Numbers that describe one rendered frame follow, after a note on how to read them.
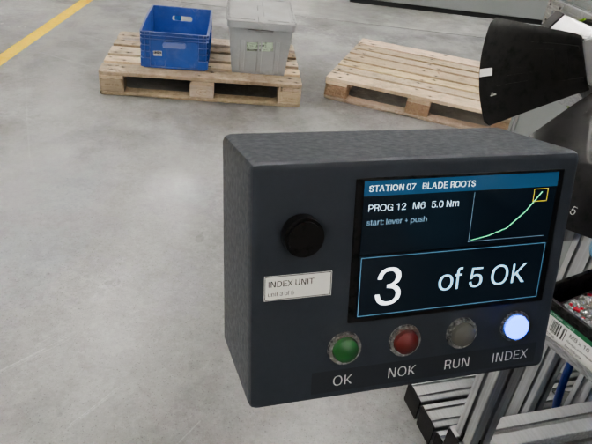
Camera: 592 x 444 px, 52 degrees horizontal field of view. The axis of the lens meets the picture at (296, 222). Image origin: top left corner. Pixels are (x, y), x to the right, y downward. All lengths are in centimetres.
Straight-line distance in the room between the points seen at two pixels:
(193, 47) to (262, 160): 338
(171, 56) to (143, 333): 212
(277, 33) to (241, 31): 21
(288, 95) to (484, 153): 331
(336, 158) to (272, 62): 340
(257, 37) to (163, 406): 245
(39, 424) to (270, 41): 259
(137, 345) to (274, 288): 163
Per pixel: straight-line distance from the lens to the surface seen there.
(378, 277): 45
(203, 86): 373
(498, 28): 141
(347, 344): 46
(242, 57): 380
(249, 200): 40
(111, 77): 379
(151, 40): 379
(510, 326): 53
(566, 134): 116
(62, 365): 202
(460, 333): 50
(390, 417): 192
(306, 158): 41
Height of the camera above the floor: 144
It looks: 33 degrees down
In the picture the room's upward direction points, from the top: 7 degrees clockwise
